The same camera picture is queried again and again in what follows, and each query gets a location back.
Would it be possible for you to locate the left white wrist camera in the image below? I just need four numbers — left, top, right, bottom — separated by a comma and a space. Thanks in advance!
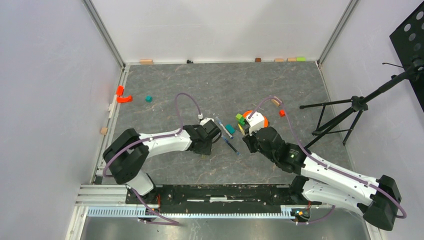
197, 113, 215, 126

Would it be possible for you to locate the teal block centre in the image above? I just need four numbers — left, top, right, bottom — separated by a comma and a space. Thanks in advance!
225, 124, 236, 135

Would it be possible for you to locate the tan block back left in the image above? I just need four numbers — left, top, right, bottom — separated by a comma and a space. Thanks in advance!
139, 59, 154, 65

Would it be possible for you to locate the black perforated panel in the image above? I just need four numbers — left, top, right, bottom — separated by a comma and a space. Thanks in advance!
389, 1, 424, 112

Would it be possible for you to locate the tan block left rail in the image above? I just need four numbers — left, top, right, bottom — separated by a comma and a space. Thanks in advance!
99, 127, 108, 136

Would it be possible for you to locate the blue white pen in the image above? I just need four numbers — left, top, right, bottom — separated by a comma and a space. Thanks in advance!
215, 116, 234, 139

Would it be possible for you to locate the red curved block left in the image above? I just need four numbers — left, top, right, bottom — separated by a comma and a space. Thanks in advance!
116, 95, 133, 104

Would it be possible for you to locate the small teal cube left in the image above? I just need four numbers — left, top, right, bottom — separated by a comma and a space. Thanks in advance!
145, 95, 153, 103

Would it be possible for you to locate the tan wooden block right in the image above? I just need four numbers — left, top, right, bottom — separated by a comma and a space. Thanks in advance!
271, 98, 281, 107

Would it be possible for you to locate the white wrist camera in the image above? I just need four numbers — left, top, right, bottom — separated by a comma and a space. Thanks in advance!
245, 111, 266, 135
197, 113, 215, 126

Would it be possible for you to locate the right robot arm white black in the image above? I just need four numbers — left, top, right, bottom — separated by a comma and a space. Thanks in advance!
242, 127, 402, 231

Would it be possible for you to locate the red block upper left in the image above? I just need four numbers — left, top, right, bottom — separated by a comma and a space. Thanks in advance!
115, 85, 124, 96

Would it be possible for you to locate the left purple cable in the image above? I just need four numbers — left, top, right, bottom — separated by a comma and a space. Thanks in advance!
101, 92, 204, 178

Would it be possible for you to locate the orange curved block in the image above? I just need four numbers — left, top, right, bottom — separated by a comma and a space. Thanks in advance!
242, 110, 269, 128

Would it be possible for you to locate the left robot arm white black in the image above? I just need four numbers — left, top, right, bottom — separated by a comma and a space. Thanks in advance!
102, 118, 222, 204

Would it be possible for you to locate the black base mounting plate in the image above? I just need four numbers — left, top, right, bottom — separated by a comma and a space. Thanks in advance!
141, 184, 312, 214

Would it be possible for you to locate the toothed aluminium rail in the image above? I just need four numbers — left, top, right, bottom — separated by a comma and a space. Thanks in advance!
86, 206, 301, 220

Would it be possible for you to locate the dark blue pen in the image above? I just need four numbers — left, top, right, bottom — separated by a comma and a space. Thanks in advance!
221, 136, 240, 156

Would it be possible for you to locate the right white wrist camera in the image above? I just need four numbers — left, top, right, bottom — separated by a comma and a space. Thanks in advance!
245, 111, 266, 135

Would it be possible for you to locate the green lego brick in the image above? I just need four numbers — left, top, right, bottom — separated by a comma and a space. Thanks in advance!
235, 113, 246, 126

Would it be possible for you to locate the black tripod stand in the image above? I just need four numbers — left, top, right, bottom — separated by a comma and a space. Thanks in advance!
299, 57, 424, 149

